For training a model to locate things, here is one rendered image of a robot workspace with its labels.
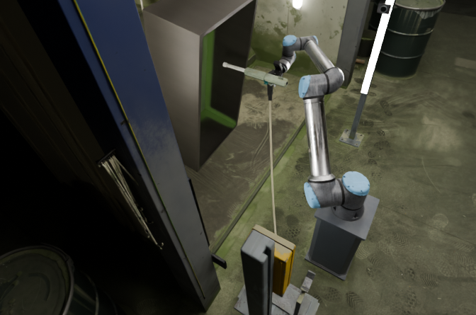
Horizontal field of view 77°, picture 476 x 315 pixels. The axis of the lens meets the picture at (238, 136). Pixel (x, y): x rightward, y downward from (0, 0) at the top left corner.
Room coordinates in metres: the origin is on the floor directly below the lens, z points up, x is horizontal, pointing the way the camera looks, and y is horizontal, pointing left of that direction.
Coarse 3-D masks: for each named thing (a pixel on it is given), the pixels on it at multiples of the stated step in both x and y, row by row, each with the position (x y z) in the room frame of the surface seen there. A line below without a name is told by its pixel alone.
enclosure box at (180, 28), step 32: (160, 0) 1.64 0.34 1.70; (192, 0) 1.67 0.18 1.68; (224, 0) 1.70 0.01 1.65; (256, 0) 1.83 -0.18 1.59; (160, 32) 1.48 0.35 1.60; (192, 32) 1.37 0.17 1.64; (224, 32) 1.99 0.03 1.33; (160, 64) 1.52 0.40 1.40; (192, 64) 1.39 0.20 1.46; (192, 96) 1.41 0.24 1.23; (224, 96) 2.03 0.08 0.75; (192, 128) 1.45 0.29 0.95; (224, 128) 1.93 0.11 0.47; (192, 160) 1.49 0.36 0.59
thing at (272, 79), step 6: (228, 66) 1.84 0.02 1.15; (234, 66) 1.82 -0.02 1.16; (246, 72) 1.74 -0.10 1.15; (252, 72) 1.72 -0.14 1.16; (258, 72) 1.71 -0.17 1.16; (264, 72) 1.71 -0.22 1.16; (258, 78) 1.69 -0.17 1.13; (264, 78) 1.67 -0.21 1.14; (270, 78) 1.64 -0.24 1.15; (276, 78) 1.63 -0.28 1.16; (282, 78) 1.61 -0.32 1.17; (270, 84) 1.64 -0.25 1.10; (276, 84) 1.62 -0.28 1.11; (282, 84) 1.59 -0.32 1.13; (270, 90) 1.66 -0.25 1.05; (270, 96) 1.67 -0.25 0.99
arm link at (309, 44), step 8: (304, 40) 1.89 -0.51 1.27; (312, 40) 1.86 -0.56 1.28; (304, 48) 1.86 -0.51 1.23; (312, 48) 1.75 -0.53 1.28; (320, 48) 1.75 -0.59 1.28; (312, 56) 1.68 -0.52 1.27; (320, 56) 1.62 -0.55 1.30; (320, 64) 1.54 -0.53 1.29; (328, 64) 1.49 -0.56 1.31; (320, 72) 1.50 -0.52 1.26; (328, 72) 1.39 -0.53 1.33; (336, 72) 1.37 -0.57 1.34; (336, 80) 1.32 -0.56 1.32; (336, 88) 1.31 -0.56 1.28
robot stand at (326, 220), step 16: (320, 208) 0.96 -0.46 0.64; (368, 208) 0.93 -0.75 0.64; (320, 224) 0.90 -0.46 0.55; (336, 224) 0.84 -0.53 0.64; (352, 224) 0.83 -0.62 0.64; (368, 224) 0.83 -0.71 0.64; (320, 240) 0.89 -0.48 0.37; (336, 240) 0.83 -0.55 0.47; (352, 240) 0.78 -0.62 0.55; (320, 256) 0.87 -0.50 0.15; (336, 256) 0.81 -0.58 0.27; (352, 256) 0.78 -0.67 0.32; (336, 272) 0.79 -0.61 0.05
